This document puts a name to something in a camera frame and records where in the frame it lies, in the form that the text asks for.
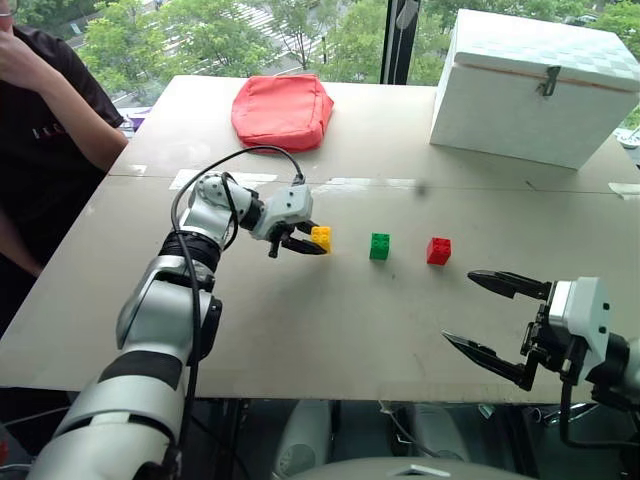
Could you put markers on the metal box latch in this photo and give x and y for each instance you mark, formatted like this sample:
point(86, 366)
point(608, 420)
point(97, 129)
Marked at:
point(548, 81)

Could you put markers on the person's black shirt torso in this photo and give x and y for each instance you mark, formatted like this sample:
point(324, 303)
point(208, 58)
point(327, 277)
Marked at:
point(40, 165)

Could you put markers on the person's right forearm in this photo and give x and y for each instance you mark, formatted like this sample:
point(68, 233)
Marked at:
point(17, 250)

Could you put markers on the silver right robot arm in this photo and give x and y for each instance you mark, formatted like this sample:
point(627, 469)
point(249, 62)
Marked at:
point(622, 372)

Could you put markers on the grey rounded robot torso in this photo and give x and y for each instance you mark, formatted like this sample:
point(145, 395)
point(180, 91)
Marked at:
point(410, 470)

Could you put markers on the purple object behind table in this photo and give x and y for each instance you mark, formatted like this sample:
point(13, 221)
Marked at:
point(136, 117)

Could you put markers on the white round object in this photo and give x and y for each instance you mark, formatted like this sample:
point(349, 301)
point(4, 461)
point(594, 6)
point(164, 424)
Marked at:
point(631, 137)

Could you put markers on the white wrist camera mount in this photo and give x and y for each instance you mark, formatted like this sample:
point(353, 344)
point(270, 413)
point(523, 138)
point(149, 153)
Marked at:
point(292, 202)
point(587, 310)

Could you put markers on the red fabric pouch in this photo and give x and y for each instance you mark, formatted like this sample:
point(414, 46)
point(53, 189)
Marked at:
point(282, 112)

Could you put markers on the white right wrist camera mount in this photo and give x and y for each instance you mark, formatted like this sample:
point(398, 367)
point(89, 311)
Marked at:
point(587, 310)

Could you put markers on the black window frame post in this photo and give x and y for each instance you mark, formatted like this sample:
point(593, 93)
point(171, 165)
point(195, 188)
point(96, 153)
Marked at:
point(397, 40)

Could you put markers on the person's left forearm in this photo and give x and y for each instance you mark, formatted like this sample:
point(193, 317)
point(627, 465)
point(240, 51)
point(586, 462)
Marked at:
point(85, 125)

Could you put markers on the person's left hand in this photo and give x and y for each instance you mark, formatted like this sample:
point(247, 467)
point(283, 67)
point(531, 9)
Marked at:
point(17, 60)

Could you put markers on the white rounded robot leg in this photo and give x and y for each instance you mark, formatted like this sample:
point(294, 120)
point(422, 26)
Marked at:
point(440, 435)
point(302, 440)

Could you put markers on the red toy brick cube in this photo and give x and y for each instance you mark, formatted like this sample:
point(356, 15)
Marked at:
point(439, 251)

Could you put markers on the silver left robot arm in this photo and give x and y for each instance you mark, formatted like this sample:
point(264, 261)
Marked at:
point(150, 310)

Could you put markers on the white foam box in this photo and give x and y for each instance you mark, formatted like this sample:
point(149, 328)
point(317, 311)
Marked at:
point(525, 95)

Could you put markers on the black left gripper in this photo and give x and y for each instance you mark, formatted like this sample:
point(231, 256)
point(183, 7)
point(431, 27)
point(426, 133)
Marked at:
point(278, 239)

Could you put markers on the green toy brick cube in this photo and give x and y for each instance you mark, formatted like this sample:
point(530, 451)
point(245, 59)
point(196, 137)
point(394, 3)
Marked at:
point(380, 247)

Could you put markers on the yellow toy brick cube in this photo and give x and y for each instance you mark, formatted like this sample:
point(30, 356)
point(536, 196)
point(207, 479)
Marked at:
point(321, 238)

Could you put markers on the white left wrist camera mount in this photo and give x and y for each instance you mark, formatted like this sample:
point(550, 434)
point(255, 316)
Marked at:
point(292, 202)

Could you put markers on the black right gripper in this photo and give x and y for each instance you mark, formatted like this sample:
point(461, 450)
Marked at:
point(550, 345)

